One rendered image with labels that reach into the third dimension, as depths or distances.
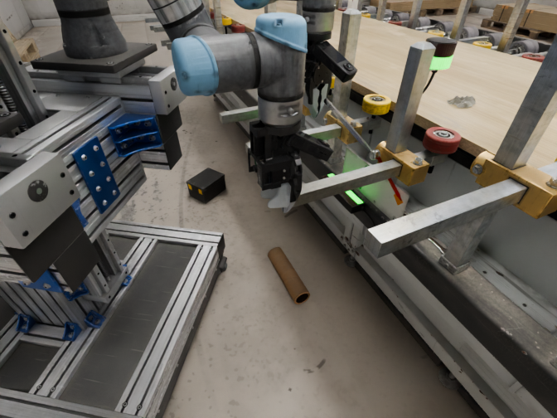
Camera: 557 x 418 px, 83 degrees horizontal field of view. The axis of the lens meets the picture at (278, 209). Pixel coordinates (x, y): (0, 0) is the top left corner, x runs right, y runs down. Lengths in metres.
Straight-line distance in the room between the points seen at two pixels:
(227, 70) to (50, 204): 0.36
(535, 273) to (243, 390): 0.99
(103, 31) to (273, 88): 0.58
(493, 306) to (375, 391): 0.71
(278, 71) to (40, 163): 0.39
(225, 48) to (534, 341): 0.72
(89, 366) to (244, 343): 0.55
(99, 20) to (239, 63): 0.57
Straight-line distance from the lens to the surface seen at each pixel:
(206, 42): 0.47
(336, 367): 1.38
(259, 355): 1.39
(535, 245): 0.94
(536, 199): 0.63
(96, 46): 0.98
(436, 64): 0.77
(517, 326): 0.78
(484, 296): 0.79
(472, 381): 1.33
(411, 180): 0.79
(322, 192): 0.68
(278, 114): 0.52
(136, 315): 1.33
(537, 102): 0.61
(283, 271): 1.52
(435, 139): 0.84
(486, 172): 0.66
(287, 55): 0.49
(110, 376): 1.24
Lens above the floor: 1.25
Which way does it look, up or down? 40 degrees down
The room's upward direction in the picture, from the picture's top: straight up
